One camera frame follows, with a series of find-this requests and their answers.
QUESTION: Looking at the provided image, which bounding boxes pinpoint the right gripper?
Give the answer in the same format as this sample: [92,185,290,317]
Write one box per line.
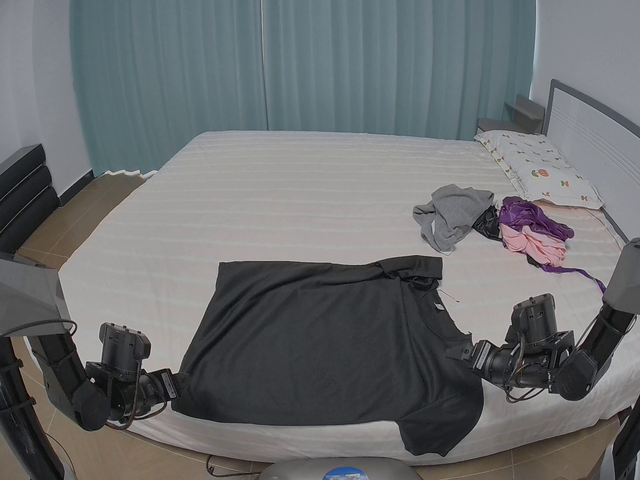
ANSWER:
[467,339,507,384]

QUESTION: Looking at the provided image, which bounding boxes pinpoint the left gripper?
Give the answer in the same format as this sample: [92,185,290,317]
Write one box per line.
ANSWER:
[139,368,190,404]

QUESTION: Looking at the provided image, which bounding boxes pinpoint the black T-shirt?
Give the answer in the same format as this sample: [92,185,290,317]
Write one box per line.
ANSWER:
[171,254,485,458]

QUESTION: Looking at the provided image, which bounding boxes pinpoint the pile of clothes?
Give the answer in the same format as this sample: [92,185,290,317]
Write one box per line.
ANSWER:
[472,195,607,297]

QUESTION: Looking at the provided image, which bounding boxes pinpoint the bed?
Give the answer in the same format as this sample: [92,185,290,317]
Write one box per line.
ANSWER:
[57,79,640,470]

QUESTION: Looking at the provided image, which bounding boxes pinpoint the grey garment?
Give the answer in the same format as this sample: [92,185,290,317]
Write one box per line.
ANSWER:
[412,184,496,255]

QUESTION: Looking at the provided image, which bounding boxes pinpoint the white printed pillow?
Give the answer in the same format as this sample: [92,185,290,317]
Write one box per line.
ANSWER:
[474,129,606,212]

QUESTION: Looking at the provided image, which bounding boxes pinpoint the black chest of drawers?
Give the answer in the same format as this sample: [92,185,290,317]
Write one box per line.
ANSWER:
[0,143,63,254]

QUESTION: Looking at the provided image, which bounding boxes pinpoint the grey bedside table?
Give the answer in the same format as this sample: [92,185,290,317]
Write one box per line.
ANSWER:
[476,94,546,134]

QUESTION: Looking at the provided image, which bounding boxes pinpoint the blue-green curtain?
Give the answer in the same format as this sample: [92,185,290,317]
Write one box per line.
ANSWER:
[261,0,536,142]
[70,0,268,177]

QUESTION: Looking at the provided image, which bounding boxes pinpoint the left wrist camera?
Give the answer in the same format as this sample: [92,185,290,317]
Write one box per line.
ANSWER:
[98,322,152,383]

